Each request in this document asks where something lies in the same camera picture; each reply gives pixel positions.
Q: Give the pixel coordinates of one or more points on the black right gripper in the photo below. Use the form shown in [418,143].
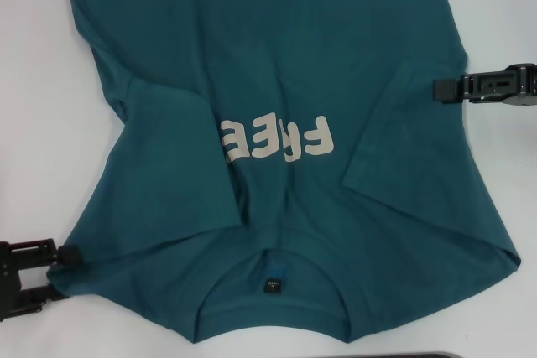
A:
[524,85]

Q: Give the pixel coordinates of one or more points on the teal t-shirt with beige print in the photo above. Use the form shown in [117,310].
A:
[272,60]

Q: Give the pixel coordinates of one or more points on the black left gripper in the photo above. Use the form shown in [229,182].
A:
[8,291]

